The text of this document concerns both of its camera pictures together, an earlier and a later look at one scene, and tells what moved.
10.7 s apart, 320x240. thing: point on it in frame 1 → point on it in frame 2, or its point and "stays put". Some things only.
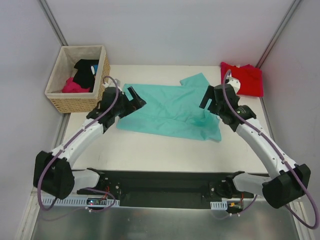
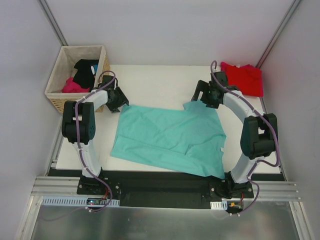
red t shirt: x=250 y=78 stays put
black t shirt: x=84 y=76 stays put
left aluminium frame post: x=53 y=23 stays put
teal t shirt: x=173 y=108 → x=192 y=139
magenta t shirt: x=70 y=86 stays put
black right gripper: x=213 y=99 → x=204 y=93
